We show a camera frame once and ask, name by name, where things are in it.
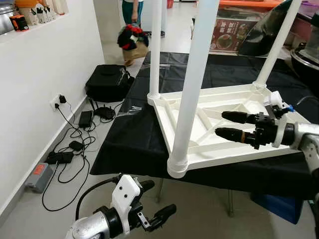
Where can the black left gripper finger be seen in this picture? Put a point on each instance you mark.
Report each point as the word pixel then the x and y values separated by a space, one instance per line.
pixel 164 215
pixel 147 185

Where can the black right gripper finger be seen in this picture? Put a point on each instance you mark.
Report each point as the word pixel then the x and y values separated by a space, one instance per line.
pixel 232 135
pixel 239 118

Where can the white plastic table top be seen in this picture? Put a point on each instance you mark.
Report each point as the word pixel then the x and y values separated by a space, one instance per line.
pixel 224 154

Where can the tan rubber band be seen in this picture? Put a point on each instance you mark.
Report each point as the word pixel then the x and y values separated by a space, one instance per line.
pixel 242 136

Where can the black tablecloth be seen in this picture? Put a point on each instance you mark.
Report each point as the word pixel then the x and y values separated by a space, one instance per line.
pixel 129 144

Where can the black wok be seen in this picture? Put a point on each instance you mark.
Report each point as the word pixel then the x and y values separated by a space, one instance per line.
pixel 306 69

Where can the blue dustpan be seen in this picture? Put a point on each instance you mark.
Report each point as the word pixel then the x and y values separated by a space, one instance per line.
pixel 276 208

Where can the small black power adapter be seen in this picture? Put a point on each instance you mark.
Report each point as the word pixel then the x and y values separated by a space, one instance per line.
pixel 76 146

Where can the red printed box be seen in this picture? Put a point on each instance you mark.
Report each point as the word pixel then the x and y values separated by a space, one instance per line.
pixel 232 36

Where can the black router with antennas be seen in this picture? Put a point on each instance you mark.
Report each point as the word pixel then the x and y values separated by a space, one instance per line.
pixel 104 113

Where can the black glossy bag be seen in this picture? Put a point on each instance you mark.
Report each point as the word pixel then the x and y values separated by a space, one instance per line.
pixel 264 30

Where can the black square case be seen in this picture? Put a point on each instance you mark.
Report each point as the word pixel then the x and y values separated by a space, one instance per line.
pixel 109 82

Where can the orange plastic lid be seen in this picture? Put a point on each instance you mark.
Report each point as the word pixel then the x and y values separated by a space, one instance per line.
pixel 249 4

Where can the tan bag with clothes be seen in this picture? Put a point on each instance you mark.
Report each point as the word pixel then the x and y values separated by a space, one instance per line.
pixel 133 45

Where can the person white shirt teal shorts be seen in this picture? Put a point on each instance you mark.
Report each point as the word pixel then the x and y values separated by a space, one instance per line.
pixel 132 10

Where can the orange black device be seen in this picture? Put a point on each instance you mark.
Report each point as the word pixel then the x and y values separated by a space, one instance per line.
pixel 20 23

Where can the steel pot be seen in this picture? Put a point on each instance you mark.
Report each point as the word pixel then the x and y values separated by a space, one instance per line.
pixel 6 20

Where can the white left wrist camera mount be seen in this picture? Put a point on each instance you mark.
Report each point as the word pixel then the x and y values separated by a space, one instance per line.
pixel 124 194

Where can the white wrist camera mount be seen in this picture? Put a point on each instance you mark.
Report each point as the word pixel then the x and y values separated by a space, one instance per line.
pixel 124 194
pixel 275 99

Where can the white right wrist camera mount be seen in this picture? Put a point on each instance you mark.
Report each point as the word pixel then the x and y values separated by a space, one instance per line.
pixel 275 99

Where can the metal folding table frame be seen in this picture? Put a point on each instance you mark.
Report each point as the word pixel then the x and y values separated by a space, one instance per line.
pixel 231 203

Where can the black wall plug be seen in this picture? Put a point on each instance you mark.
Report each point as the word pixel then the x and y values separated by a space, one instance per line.
pixel 63 99

